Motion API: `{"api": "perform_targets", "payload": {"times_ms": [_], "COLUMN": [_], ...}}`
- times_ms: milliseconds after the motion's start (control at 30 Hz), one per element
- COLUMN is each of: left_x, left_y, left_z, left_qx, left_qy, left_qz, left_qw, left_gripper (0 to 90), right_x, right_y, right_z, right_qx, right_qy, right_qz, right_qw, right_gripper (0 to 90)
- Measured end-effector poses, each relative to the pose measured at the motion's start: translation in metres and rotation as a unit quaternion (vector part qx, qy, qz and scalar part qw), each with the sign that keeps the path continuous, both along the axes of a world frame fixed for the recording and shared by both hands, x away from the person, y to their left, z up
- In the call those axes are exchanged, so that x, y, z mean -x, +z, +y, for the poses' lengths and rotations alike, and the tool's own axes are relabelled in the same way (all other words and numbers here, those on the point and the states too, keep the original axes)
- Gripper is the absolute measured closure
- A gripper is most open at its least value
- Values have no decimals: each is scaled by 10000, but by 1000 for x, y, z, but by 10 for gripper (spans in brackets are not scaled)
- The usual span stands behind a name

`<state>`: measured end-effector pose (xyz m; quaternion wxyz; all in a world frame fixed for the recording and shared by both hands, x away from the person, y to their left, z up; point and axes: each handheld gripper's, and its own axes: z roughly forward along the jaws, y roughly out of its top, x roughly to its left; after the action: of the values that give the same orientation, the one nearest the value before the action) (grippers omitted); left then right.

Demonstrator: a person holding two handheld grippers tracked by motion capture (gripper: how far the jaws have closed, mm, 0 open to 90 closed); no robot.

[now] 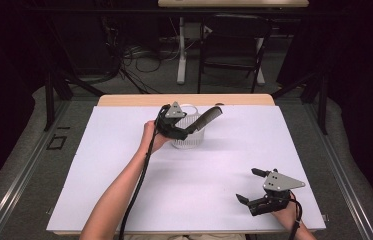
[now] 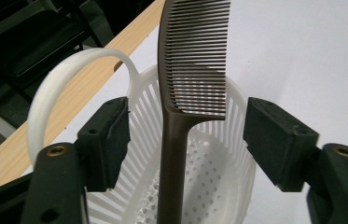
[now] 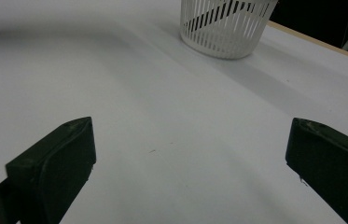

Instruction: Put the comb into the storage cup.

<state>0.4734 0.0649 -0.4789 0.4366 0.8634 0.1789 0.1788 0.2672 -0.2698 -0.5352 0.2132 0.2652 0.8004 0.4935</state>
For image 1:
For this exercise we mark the person's right hand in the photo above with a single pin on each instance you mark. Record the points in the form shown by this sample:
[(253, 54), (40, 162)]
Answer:
[(287, 215)]

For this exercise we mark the white slatted plastic basket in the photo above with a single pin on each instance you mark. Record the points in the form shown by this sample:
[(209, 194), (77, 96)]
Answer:
[(190, 142)]

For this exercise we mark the black metal stand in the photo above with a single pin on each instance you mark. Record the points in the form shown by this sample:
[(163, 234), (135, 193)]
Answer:
[(50, 100), (320, 96)]

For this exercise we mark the black comb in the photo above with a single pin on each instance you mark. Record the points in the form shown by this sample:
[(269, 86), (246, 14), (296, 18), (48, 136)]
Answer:
[(207, 118)]

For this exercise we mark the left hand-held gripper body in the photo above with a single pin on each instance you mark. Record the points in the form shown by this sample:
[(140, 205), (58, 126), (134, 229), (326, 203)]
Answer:
[(169, 125)]

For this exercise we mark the person's left hand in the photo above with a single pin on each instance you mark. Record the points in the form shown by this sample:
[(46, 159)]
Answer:
[(150, 136)]

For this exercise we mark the white-legged desk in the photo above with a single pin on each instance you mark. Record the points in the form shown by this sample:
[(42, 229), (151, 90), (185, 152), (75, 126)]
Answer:
[(232, 3)]

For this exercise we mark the black folding chair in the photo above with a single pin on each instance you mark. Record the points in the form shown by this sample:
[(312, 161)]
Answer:
[(237, 40)]

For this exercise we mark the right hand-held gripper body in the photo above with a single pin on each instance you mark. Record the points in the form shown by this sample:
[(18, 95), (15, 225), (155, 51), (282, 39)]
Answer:
[(274, 193)]

